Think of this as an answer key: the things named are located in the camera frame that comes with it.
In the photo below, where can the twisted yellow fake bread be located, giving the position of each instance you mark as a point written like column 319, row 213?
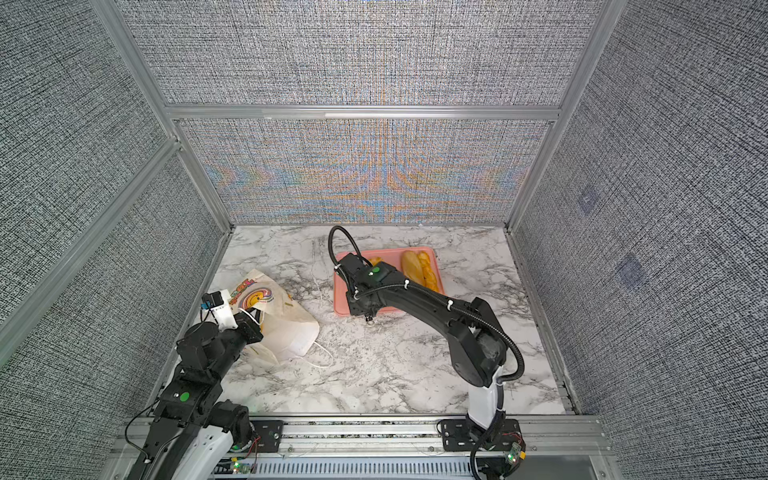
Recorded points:
column 430, row 280

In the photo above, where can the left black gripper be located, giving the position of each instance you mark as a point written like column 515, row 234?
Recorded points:
column 250, row 325

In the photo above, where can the white printed paper bag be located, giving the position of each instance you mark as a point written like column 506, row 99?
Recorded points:
column 289, row 331

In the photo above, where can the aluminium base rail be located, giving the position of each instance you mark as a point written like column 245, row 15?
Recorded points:
column 381, row 446

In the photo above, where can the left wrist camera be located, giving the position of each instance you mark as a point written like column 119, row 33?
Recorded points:
column 215, row 307

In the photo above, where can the aluminium cage frame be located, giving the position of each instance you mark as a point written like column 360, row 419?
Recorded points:
column 155, row 150

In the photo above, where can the pink plastic tray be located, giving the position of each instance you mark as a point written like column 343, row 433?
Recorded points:
column 355, row 275

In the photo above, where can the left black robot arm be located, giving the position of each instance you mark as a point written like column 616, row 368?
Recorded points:
column 193, row 428

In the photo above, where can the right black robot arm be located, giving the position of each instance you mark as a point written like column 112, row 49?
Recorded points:
column 481, row 352

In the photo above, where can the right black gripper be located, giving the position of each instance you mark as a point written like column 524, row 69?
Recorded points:
column 353, row 309

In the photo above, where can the long golden fake baguette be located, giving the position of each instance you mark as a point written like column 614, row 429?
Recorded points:
column 412, row 267

